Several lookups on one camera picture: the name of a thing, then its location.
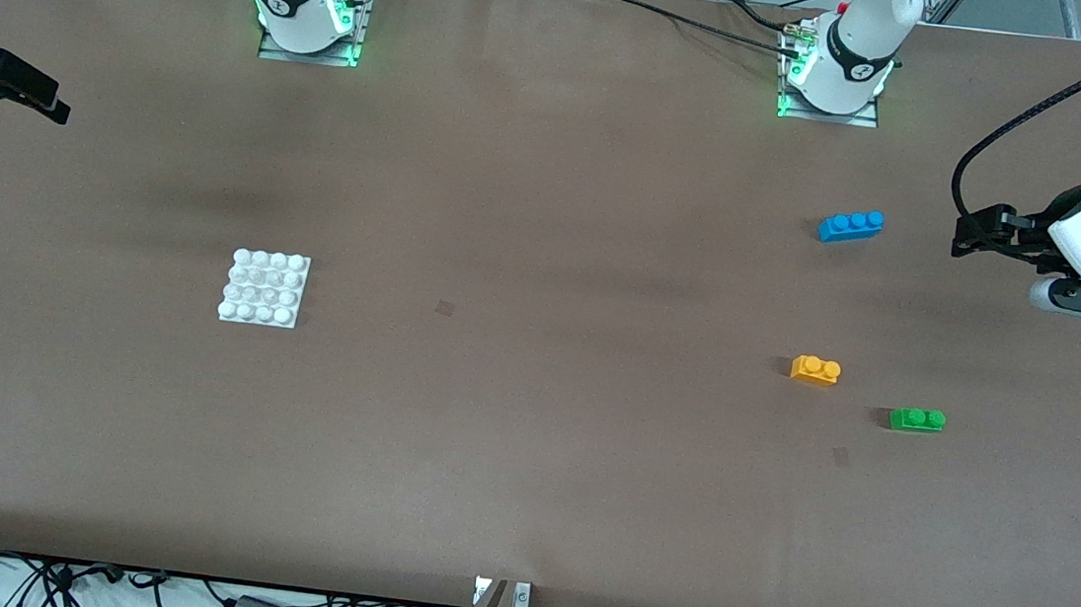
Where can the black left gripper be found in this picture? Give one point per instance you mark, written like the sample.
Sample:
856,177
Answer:
1031,236

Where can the yellow two-stud block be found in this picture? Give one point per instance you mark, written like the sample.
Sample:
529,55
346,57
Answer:
814,371

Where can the white studded base plate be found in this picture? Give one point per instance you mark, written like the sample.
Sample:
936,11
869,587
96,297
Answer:
264,289

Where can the blue three-stud block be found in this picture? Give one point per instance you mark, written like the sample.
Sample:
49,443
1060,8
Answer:
850,226

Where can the green two-stud block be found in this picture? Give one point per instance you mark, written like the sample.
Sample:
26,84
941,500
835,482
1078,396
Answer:
916,420

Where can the brown square tape patch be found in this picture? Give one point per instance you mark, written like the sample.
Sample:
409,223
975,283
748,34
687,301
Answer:
444,307
840,455

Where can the small white metal bracket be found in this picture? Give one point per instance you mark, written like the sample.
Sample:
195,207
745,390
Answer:
522,595

